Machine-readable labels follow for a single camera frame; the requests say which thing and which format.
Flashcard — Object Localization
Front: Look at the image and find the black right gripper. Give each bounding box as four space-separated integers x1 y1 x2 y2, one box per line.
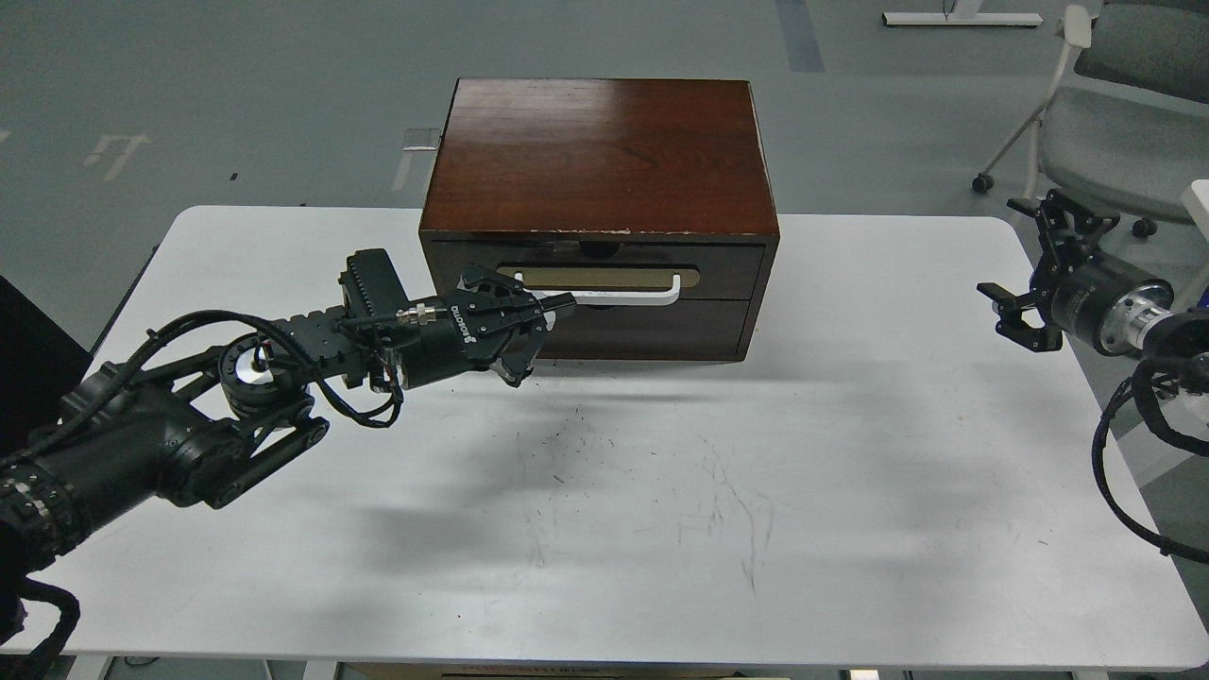
977 189 1175 356

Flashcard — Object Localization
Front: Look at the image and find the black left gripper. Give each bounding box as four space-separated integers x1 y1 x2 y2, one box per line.
382 267 577 390

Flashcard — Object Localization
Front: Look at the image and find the wooden drawer with white handle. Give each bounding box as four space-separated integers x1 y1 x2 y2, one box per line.
423 240 768 301

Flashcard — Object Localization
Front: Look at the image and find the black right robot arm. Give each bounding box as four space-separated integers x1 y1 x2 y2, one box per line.
979 190 1208 456

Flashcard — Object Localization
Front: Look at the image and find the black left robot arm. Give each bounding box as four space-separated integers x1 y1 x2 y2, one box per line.
2 249 577 679

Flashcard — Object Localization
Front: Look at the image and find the grey office chair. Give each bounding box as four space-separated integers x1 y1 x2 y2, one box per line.
1003 1 1208 225

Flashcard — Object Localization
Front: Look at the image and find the dark wooden cabinet box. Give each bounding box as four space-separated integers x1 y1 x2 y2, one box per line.
418 77 780 362

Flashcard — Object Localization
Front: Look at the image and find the white table base bar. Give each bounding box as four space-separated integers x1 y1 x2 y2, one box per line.
880 1 1045 27

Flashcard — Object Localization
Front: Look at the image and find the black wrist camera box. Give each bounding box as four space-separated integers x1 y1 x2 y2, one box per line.
339 248 411 319

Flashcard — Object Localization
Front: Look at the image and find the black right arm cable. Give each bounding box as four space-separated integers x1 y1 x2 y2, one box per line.
1091 373 1209 566

